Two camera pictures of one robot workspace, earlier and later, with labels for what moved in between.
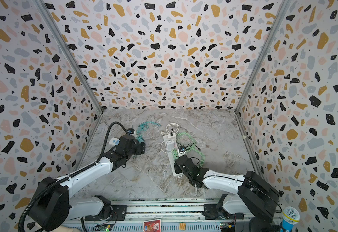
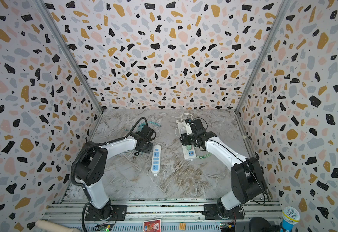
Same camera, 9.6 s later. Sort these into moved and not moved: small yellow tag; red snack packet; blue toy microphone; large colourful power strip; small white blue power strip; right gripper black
Moved: large colourful power strip; small white blue power strip; right gripper black
Not moved: red snack packet; blue toy microphone; small yellow tag
